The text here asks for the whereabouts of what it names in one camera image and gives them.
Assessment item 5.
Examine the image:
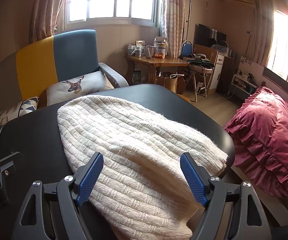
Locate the wooden side table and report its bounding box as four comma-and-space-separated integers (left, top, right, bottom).
126, 55, 189, 84

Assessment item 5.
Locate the red ruffled quilt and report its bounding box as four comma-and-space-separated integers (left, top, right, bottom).
224, 86, 288, 210

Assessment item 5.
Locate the low white shelf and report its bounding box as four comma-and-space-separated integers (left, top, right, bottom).
231, 62, 258, 94

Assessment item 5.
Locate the deer print cushion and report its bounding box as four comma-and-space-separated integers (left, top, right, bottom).
46, 75, 114, 107

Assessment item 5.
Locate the white cabinet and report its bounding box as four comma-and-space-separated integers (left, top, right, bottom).
209, 52, 234, 90

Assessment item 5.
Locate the blue folding chair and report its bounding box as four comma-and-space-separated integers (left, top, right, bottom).
180, 40, 214, 98

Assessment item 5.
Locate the metal floor stand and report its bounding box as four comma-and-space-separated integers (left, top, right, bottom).
187, 0, 208, 43

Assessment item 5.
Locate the cream knitted sweater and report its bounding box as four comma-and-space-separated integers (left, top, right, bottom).
57, 95, 229, 240

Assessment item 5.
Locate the dark bed headboard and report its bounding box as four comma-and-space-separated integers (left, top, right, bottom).
263, 66, 288, 103

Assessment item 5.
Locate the wooden chair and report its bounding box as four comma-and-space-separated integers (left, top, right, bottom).
193, 44, 218, 64

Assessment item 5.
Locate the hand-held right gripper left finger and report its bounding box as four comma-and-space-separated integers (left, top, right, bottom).
11, 152, 104, 240

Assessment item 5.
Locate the large clear jar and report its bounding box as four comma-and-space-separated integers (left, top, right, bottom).
153, 37, 169, 55

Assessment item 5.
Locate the black television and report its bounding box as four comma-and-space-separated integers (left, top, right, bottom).
194, 24, 227, 48

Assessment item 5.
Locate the beige patterned curtain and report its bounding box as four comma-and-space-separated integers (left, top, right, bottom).
253, 0, 274, 67
159, 0, 186, 58
29, 0, 71, 44

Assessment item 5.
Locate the grey yellow blue sofa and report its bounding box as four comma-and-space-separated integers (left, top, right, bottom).
0, 29, 129, 130

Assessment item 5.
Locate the triangle pattern cushion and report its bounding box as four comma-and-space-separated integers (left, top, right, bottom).
0, 96, 40, 130

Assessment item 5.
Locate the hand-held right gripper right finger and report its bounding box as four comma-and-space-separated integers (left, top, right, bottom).
180, 152, 272, 240

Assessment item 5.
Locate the large window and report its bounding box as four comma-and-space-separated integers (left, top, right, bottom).
64, 0, 159, 27

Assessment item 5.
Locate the brown paper bag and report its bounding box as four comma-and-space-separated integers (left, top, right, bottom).
156, 72, 184, 93

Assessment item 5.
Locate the group of white bottles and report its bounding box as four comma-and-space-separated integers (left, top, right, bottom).
127, 40, 154, 57

